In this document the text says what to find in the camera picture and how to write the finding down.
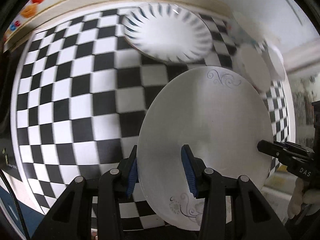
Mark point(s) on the white plate grey swirls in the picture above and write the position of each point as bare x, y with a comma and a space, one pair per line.
221, 117

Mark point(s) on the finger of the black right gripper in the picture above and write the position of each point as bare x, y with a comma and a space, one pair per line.
274, 149

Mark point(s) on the white gloved hand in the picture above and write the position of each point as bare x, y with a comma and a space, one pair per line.
309, 197

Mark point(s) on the colourful wall stickers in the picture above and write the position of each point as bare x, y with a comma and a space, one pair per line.
31, 9

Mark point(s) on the white bowl floral outside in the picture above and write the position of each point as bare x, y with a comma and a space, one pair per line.
248, 63

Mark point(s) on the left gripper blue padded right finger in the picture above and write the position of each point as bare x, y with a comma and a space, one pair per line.
190, 168

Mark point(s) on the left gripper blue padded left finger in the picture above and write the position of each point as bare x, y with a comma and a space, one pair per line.
132, 178

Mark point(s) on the black white checkered mat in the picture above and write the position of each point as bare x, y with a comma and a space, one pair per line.
82, 94

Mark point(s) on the white plate blue petal rim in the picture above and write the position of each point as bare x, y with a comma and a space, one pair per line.
167, 32

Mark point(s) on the white bowl blue dots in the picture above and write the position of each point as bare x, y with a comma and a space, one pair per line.
243, 35

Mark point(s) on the white bowl dark rim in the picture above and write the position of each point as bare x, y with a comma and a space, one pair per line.
275, 62

